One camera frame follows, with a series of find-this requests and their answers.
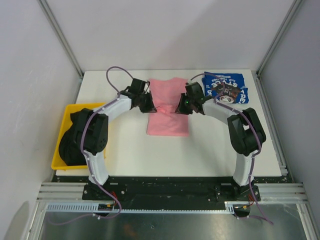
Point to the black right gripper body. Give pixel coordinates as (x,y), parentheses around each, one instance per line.
(191,99)

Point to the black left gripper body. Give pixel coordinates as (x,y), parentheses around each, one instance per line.
(139,94)

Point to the pink t-shirt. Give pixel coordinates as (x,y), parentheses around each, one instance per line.
(166,96)

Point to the blue printed t-shirt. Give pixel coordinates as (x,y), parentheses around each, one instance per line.
(228,88)

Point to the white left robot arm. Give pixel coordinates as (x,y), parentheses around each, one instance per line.
(91,126)

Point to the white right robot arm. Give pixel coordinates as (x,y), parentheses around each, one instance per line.
(245,129)

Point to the black t-shirt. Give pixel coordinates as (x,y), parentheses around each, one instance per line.
(68,150)

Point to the yellow plastic bin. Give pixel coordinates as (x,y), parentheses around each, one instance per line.
(57,162)

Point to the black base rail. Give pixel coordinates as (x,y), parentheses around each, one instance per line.
(169,190)

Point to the aluminium frame post right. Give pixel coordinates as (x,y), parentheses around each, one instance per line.
(280,34)

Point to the aluminium frame post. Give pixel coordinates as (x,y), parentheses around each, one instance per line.
(48,13)
(280,34)

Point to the white slotted cable duct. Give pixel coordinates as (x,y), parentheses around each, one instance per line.
(207,207)

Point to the aluminium side rail right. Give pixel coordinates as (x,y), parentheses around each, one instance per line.
(280,155)

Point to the aluminium frame post left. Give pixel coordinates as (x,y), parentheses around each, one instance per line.
(48,13)

